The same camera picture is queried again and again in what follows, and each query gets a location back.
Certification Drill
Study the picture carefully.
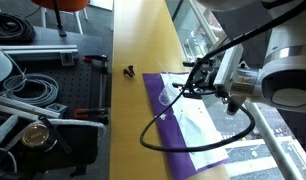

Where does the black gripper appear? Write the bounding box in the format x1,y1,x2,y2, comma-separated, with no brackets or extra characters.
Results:
172,59,228,99

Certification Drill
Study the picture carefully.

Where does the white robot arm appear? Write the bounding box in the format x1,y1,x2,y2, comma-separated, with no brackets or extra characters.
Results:
182,0,306,113

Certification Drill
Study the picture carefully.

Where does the clear plastic cup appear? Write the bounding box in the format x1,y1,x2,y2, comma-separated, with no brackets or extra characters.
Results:
158,82,184,106

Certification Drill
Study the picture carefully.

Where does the white paper sheet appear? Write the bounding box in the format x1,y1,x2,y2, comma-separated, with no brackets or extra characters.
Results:
161,73,229,170

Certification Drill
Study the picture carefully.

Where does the purple folder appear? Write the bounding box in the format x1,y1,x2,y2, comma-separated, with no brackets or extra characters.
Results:
143,73,223,180

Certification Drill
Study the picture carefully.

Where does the orange black clamp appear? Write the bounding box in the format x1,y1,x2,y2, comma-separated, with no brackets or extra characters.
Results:
82,55,109,75
74,108,109,125

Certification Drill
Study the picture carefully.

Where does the black perforated board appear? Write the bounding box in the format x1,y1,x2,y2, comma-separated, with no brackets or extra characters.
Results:
0,25,113,168

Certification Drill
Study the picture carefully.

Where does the metal window railing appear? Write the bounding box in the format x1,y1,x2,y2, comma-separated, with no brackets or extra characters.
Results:
187,0,302,180

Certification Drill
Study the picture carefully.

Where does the orange chair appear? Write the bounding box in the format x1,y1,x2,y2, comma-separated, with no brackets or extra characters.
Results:
31,0,89,34

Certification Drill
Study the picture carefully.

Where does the brass round knob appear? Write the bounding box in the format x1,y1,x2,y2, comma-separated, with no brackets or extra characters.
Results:
21,124,49,148

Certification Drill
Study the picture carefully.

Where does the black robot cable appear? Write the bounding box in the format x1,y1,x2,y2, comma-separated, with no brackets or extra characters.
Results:
139,0,306,154

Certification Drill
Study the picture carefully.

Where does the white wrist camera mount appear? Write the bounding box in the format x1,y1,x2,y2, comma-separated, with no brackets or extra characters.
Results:
213,45,244,93

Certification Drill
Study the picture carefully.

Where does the aluminium profile rail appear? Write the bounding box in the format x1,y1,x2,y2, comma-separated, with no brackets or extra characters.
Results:
0,45,79,66
0,96,61,120

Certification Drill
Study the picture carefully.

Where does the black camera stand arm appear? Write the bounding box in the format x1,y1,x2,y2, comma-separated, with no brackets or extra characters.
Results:
52,0,67,37

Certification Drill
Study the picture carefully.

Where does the grey coiled cable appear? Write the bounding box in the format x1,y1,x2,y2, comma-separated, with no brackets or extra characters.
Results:
2,73,60,108

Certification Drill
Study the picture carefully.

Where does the black coiled cable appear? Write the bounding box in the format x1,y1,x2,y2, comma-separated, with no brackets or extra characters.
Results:
0,12,37,43

